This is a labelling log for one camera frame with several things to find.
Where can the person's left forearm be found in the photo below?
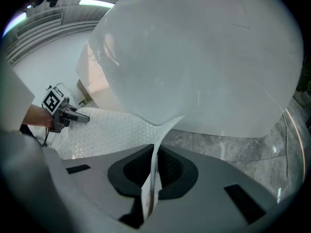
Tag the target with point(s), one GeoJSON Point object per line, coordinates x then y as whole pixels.
{"type": "Point", "coordinates": [36, 116]}

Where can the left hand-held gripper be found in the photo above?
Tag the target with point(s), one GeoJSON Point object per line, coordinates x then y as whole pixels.
{"type": "Point", "coordinates": [52, 101]}

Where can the white bathtub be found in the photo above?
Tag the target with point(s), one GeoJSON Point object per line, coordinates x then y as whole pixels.
{"type": "Point", "coordinates": [194, 57]}

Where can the brown cardboard box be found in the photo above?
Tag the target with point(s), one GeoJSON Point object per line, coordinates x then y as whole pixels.
{"type": "Point", "coordinates": [83, 91]}

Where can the long ceiling light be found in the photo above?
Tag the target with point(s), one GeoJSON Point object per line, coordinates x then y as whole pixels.
{"type": "Point", "coordinates": [97, 3]}
{"type": "Point", "coordinates": [14, 23]}

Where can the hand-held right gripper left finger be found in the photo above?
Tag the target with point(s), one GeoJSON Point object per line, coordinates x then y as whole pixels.
{"type": "Point", "coordinates": [92, 190]}

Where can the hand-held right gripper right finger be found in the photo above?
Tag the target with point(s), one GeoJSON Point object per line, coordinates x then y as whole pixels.
{"type": "Point", "coordinates": [206, 203]}

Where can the white dotted bath mat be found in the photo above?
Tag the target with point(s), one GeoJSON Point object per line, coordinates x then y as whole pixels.
{"type": "Point", "coordinates": [109, 135]}

